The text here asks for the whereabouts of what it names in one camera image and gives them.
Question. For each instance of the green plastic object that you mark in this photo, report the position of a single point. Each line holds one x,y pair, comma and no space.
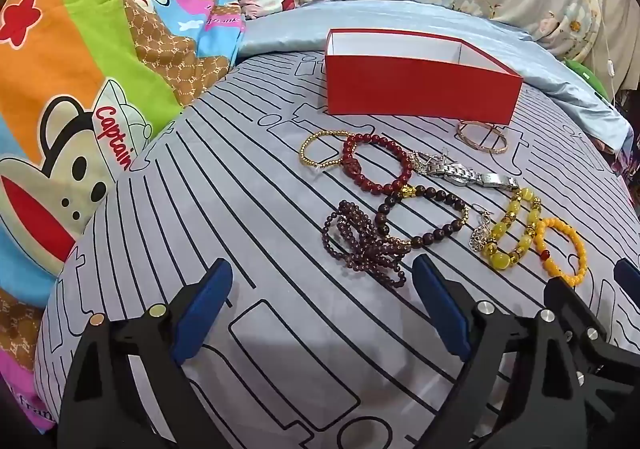
590,79

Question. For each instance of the grey striped bedsheet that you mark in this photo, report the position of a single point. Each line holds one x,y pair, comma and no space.
225,154

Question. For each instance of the beige hanging cloth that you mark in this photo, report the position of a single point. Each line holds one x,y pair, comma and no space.
625,29

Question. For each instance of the silver dangle earring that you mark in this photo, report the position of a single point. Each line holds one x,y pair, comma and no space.
480,236

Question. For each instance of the red cardboard box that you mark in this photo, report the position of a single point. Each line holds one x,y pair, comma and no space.
415,89

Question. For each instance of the light blue satin blanket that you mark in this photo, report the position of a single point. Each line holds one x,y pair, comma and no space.
290,29

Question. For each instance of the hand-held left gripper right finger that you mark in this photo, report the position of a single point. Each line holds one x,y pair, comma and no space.
440,304

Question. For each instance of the cartoon monkey printed blanket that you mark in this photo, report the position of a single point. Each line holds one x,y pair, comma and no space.
75,29

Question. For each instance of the rose gold bangle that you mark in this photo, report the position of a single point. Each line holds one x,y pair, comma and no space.
495,147

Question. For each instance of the silver metal watch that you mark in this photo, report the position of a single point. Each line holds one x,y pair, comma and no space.
460,175

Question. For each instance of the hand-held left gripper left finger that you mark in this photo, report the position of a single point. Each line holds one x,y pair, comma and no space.
205,309

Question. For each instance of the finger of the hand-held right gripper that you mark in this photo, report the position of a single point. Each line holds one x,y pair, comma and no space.
629,274
567,309

